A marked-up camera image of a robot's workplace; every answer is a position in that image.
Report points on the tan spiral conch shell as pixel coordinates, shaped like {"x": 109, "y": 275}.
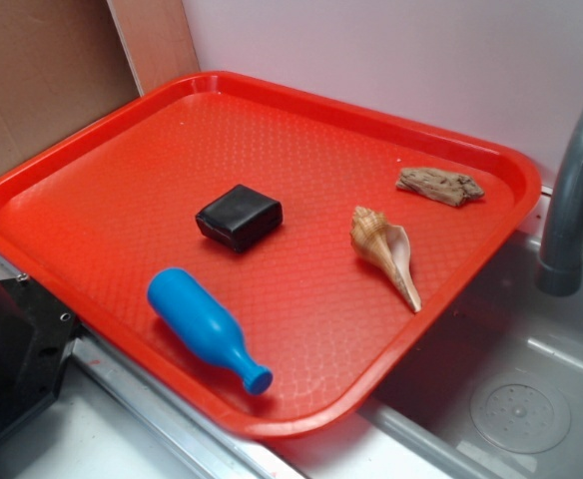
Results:
{"x": 386, "y": 246}

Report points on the black wrapped block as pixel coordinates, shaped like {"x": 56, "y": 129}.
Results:
{"x": 240, "y": 218}

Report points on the blue plastic bottle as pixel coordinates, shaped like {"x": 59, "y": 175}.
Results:
{"x": 205, "y": 327}

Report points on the brown driftwood piece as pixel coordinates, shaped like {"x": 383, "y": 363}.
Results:
{"x": 450, "y": 188}

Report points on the red plastic tray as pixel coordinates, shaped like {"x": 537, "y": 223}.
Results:
{"x": 94, "y": 218}

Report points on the grey toy sink basin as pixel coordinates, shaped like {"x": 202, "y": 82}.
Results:
{"x": 494, "y": 389}

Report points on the grey toy faucet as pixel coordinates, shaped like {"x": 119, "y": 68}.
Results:
{"x": 559, "y": 268}

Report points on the brown cardboard panel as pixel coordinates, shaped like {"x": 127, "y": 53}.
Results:
{"x": 66, "y": 64}

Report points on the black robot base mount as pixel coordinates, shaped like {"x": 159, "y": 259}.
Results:
{"x": 36, "y": 332}

